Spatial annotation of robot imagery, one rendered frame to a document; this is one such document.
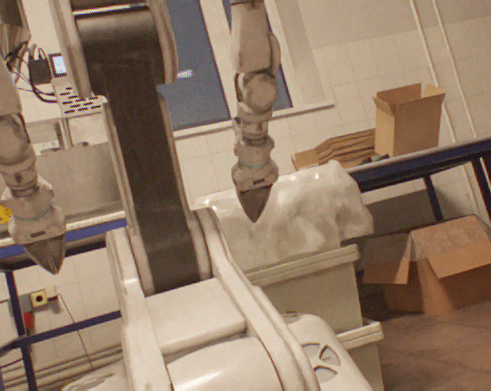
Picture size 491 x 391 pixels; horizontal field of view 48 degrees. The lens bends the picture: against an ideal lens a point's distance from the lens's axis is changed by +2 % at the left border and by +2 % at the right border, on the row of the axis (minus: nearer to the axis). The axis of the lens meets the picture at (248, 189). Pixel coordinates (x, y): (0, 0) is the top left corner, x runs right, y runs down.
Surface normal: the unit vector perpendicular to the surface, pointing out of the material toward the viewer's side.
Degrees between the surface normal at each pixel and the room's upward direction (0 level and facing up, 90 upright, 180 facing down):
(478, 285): 90
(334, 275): 96
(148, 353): 27
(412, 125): 125
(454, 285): 90
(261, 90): 138
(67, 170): 90
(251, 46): 108
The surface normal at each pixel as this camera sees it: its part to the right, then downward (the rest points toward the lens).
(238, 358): -0.05, -0.90
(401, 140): 0.34, 0.42
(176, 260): 0.27, 0.01
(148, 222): 0.15, -0.40
